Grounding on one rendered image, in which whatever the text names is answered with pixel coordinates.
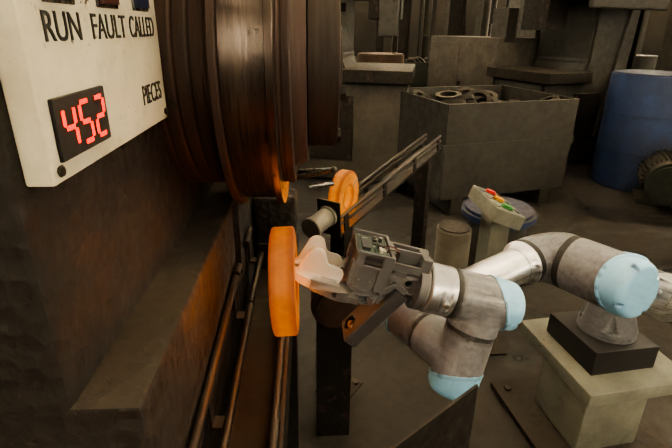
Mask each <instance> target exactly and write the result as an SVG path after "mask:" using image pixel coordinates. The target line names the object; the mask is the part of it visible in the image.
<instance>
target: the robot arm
mask: <svg viewBox="0 0 672 448"><path fill-rule="evenodd" d="M361 233H366V234H370V235H374V236H367V235H363V234H361ZM375 236H378V238H376V237H375ZM295 280H296V281H297V282H298V283H300V284H302V285H304V286H306V287H308V288H309V289H310V290H311V291H314V292H316V293H318V294H320V295H322V296H324V297H327V298H329V299H332V300H335V301H339V302H345V303H353V304H356V305H358V304H360V305H359V306H358V307H357V308H356V309H355V310H354V311H353V312H352V313H351V314H350V315H349V316H347V317H346V318H345V319H344V320H343V321H342V328H343V336H344V341H345V342H347V343H348V344H350V345H351V346H352V347H357V346H358V345H359V344H360V343H361V342H362V341H363V340H364V339H365V338H366V337H367V336H369V335H370V334H371V333H372V332H373V331H374V330H375V329H376V328H377V327H378V326H379V325H382V326H383V327H384V328H385V329H387V331H388V332H389V333H391V334H393V335H394V336H396V337H397V338H398V339H399V340H401V341H402V342H403V343H404V344H405V345H407V346H408V347H409V348H410V349H411V350H413V352H415V353H416V354H417V355H418V356H419V357H421V358H422V359H423V360H424V361H426V362H427V363H428V364H429V365H430V366H431V367H430V368H429V370H428V371H429V375H428V382H429V383H430V385H431V387H432V389H433V390H434V391H436V392H437V393H438V394H440V395H441V396H443V397H445V398H447V399H450V400H453V401H454V400H455V399H456V398H458V397H459V396H461V395H462V394H463V393H465V392H466V391H467V390H469V389H470V388H471V387H473V386H474V385H475V384H478V387H479V385H480V382H481V380H482V378H483V376H484V374H483V372H484V369H485V367H486V364H487V361H488V358H489V355H490V352H491V349H492V346H493V343H494V340H495V339H496V337H497V334H498V331H499V330H501V331H505V330H508V331H510V330H514V329H515V328H517V326H518V324H519V323H521V322H522V320H523V317H524V314H525V297H524V294H523V292H522V290H521V288H520V287H519V286H520V285H522V284H523V285H533V284H535V283H537V282H545V283H548V284H551V285H554V286H556V287H558V288H560V289H562V290H564V291H567V292H569V293H571V294H573V295H575V296H577V297H579V298H581V299H584V300H586V303H585V304H584V306H583V307H582V308H581V310H580V311H579V313H578V316H577V324H578V326H579V327H580V328H581V329H582V330H583V331H584V332H585V333H587V334H588V335H590V336H592V337H594V338H596V339H599V340H601V341H604V342H608V343H612V344H620V345H626V344H632V343H634V342H635V341H636V340H637V336H638V332H639V330H638V325H637V316H639V315H641V313H642V312H646V313H647V314H648V315H650V316H651V317H653V318H655V319H657V320H660V321H664V322H668V323H670V324H672V274H669V273H666V272H664V271H661V270H658V269H657V268H656V267H655V266H654V265H653V264H652V263H651V262H649V260H648V258H646V257H644V256H642V255H639V254H636V253H631V252H624V251H620V250H617V249H614V248H611V247H608V246H606V245H603V244H600V243H597V242H594V241H591V240H589V239H586V238H583V237H580V236H577V235H574V234H571V233H565V232H548V233H540V234H535V235H530V236H526V237H523V238H520V239H518V240H515V241H513V242H510V243H509V244H507V245H506V246H505V248H504V250H503V251H502V252H500V253H498V254H496V255H493V256H491V257H489V258H487V259H484V260H482V261H480V262H478V263H475V264H473V265H471V266H469V267H466V268H464V269H459V268H455V267H452V266H448V265H443V264H439V263H434V262H433V260H432V259H431V258H430V257H429V252H428V250H426V249H421V248H417V247H413V246H409V245H404V244H400V243H396V242H392V241H390V240H389V237H388V236H387V235H383V234H379V233H374V232H370V231H366V230H362V229H358V228H355V230H354V233H353V236H352V239H351V242H349V245H348V248H347V251H346V260H342V258H341V256H340V255H339V254H337V253H333V252H329V251H328V250H327V248H326V244H325V239H324V238H323V237H321V236H317V235H316V236H312V237H311V238H310V239H309V241H308V242H307V244H306V245H305V247H304V249H303V250H302V252H301V253H300V255H299V256H298V257H295ZM340 281H341V282H340Z"/></svg>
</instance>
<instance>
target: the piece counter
mask: <svg viewBox="0 0 672 448"><path fill-rule="evenodd" d="M99 98H101V94H97V95H94V100H96V99H99ZM87 102H88V101H87V98H84V99H81V100H79V103H80V105H78V111H79V116H80V121H82V120H83V115H82V109H81V104H84V103H87ZM101 103H102V108H103V112H102V113H99V114H97V118H98V119H96V124H97V130H98V133H100V135H101V137H102V136H104V135H106V134H107V130H105V131H103V132H101V131H100V125H99V118H101V117H103V116H104V111H106V110H105V104H104V99H103V97H102V98H101ZM72 113H73V118H74V124H72V125H69V126H67V122H66V117H65V112H64V110H63V111H61V116H62V121H63V125H64V127H67V131H71V130H73V129H75V128H76V124H75V123H77V122H78V121H77V116H76V111H75V107H72ZM89 122H91V127H92V133H93V136H92V137H90V138H88V139H87V144H89V143H91V142H93V141H95V140H94V136H95V135H96V133H95V127H94V122H93V121H91V118H90V117H89V118H87V119H84V120H83V124H84V125H85V124H87V123H89ZM76 133H77V139H78V143H81V137H80V132H79V127H77V128H76Z"/></svg>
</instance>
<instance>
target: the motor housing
mask: <svg viewBox="0 0 672 448"><path fill-rule="evenodd" d="M358 306H359V304H358V305H356V304H353V303H345V302H339V301H335V300H332V299H329V298H327V297H324V296H322V295H320V294H318V293H316V292H314V291H311V311H312V314H313V316H314V318H315V319H316V420H317V436H335V435H349V430H350V397H351V363H352V346H351V345H350V344H348V343H347V342H345V341H344V336H343V328H342V321H343V320H344V319H345V318H346V317H347V316H349V315H350V314H351V313H352V312H353V311H354V310H355V309H356V308H357V307H358Z"/></svg>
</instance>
